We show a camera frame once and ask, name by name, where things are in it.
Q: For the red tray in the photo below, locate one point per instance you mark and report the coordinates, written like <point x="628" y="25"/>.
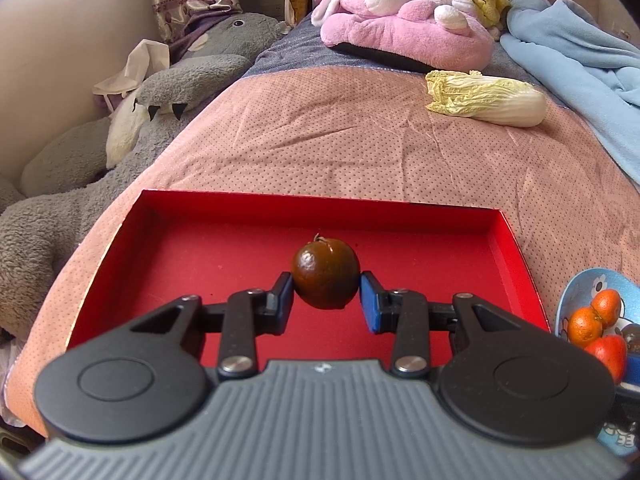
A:
<point x="174" y="243"/>

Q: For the small orange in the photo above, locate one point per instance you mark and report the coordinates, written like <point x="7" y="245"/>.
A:
<point x="607" y="304"/>

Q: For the napa cabbage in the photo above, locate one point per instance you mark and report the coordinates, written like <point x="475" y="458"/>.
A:
<point x="500" y="101"/>

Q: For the white tote bag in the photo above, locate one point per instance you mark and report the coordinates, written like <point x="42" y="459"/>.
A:
<point x="146" y="58"/>

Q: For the pink plush toy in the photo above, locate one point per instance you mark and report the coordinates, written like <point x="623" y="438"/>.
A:
<point x="417" y="35"/>

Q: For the large orange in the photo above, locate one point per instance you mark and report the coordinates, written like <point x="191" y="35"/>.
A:
<point x="584" y="326"/>

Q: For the light blue blanket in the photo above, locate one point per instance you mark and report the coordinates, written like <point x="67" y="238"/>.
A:
<point x="593" y="72"/>

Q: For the grey shark plush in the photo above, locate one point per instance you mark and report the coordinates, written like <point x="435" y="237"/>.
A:
<point x="74" y="179"/>

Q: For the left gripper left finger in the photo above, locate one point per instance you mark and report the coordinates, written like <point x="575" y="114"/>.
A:
<point x="241" y="318"/>

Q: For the dark brown tomato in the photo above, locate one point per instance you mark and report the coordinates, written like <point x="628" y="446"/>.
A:
<point x="326" y="273"/>

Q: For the blue tiger bowl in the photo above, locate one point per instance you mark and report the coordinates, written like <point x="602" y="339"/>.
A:
<point x="621" y="433"/>

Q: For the pink dotted bedspread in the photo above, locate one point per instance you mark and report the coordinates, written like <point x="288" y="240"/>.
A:
<point x="324" y="131"/>

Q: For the red plum with stem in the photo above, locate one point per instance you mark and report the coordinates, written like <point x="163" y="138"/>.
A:
<point x="611" y="351"/>

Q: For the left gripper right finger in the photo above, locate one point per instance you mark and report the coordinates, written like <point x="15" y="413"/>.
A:
<point x="410" y="317"/>

